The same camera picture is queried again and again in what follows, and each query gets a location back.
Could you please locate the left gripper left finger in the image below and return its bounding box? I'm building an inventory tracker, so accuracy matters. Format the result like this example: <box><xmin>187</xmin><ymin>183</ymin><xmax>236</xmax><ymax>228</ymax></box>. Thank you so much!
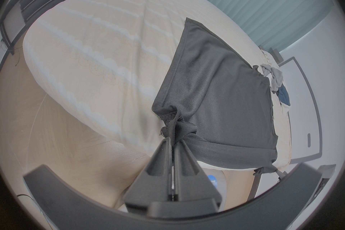
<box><xmin>123</xmin><ymin>137</ymin><xmax>173</xmax><ymax>207</ymax></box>

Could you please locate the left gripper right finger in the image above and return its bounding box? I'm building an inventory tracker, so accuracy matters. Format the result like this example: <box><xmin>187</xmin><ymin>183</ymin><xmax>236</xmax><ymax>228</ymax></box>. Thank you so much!
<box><xmin>173</xmin><ymin>140</ymin><xmax>223</xmax><ymax>205</ymax></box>

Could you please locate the black T-shirt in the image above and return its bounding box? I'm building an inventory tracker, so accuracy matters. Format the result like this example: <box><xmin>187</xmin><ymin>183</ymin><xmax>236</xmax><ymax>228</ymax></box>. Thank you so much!
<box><xmin>151</xmin><ymin>17</ymin><xmax>279</xmax><ymax>171</ymax></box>

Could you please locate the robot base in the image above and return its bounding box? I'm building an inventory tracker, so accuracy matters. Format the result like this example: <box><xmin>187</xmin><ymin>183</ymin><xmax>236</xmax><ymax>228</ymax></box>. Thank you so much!
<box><xmin>197</xmin><ymin>162</ymin><xmax>229</xmax><ymax>209</ymax></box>

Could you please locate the pile of clothes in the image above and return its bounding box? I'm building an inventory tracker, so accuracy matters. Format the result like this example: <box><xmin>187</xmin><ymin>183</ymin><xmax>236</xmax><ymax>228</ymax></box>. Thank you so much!
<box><xmin>260</xmin><ymin>63</ymin><xmax>291</xmax><ymax>107</ymax></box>

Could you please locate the white printed pillow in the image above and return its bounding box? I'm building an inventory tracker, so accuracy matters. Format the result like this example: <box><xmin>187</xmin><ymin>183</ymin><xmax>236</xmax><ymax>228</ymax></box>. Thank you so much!
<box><xmin>261</xmin><ymin>49</ymin><xmax>273</xmax><ymax>65</ymax></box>

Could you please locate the bed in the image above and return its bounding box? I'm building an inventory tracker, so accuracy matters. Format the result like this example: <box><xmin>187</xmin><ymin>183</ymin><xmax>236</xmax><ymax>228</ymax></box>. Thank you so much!
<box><xmin>22</xmin><ymin>0</ymin><xmax>323</xmax><ymax>173</ymax></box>

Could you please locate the blue-green curtain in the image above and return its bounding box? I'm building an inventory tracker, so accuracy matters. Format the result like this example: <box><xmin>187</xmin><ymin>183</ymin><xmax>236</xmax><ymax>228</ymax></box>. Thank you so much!
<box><xmin>201</xmin><ymin>0</ymin><xmax>339</xmax><ymax>54</ymax></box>

